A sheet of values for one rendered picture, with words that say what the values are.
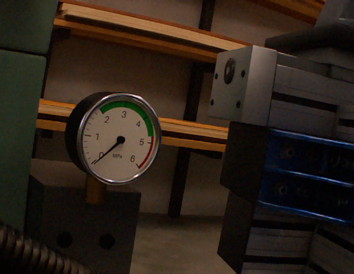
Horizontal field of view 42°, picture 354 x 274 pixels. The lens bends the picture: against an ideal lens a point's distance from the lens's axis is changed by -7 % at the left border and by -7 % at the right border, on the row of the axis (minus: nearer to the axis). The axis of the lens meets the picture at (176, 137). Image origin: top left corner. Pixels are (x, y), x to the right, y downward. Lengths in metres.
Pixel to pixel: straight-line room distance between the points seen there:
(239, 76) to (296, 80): 0.07
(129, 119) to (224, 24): 3.04
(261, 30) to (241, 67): 2.95
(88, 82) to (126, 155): 2.61
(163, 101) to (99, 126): 2.81
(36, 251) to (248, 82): 0.36
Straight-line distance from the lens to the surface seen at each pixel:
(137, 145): 0.34
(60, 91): 2.89
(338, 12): 0.67
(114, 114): 0.33
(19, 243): 0.27
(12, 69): 0.37
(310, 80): 0.59
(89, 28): 2.42
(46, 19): 0.37
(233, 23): 3.39
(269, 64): 0.57
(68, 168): 0.44
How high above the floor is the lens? 0.69
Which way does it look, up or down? 3 degrees down
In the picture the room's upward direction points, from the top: 9 degrees clockwise
